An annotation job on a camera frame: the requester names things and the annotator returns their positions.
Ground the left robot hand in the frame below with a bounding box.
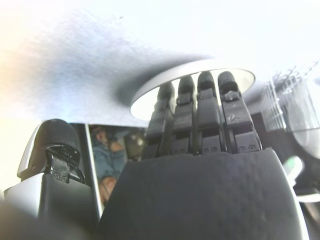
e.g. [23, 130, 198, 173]
[0, 70, 309, 240]

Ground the person in blue shirt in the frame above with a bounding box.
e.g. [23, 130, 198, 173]
[89, 124, 148, 201]

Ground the silver wire rack shelf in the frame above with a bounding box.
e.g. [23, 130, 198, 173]
[261, 62, 320, 132]

